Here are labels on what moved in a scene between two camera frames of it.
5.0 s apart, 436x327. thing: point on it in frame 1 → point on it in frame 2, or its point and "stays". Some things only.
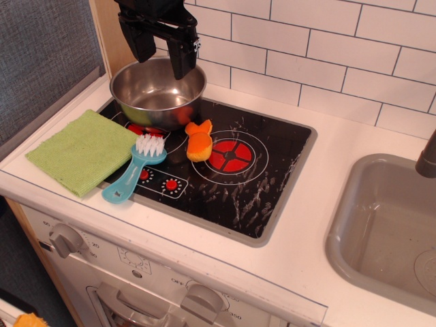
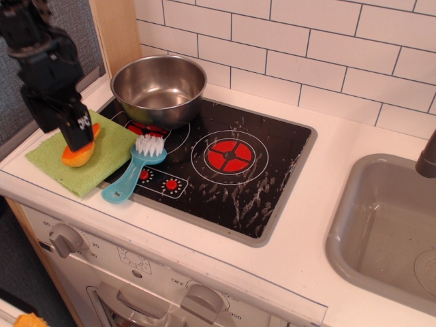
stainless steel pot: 150,95 stays
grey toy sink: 381,233 stays
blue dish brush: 148,148 stays
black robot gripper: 170,17 → 50,69
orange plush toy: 200,142 → 73,159
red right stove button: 172,185 stays
